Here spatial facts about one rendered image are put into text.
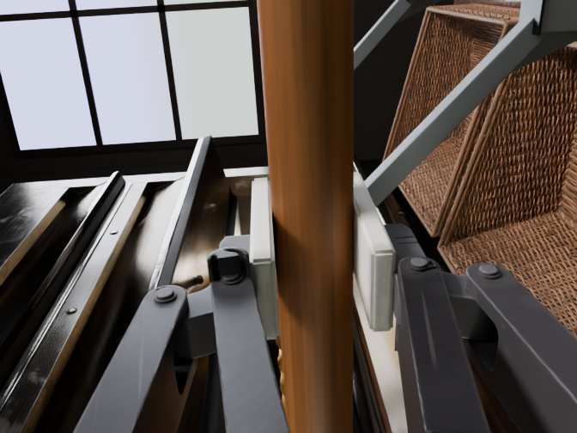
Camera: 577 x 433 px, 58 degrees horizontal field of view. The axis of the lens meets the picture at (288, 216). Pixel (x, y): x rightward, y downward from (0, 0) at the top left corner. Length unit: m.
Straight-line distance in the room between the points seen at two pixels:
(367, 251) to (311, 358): 0.06
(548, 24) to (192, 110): 2.67
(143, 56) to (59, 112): 0.59
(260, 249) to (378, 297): 0.04
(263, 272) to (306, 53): 0.07
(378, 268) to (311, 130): 0.05
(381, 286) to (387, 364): 0.80
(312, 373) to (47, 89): 3.14
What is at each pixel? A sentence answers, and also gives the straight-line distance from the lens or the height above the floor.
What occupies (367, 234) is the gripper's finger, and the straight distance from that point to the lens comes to 0.17.
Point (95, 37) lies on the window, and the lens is 3.18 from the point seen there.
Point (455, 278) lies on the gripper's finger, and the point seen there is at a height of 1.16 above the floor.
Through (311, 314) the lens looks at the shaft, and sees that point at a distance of 0.20.
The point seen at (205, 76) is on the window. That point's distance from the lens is 3.08.
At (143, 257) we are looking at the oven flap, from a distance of 1.34.
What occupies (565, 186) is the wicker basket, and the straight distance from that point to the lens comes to 1.26.
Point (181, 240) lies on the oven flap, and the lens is 1.05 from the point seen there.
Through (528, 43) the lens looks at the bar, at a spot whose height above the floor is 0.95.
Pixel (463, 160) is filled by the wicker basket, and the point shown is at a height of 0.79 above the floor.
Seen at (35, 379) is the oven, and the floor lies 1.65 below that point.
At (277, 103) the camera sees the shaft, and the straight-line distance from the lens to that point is 0.17.
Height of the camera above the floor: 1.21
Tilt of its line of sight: 1 degrees down
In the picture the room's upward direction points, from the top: 94 degrees counter-clockwise
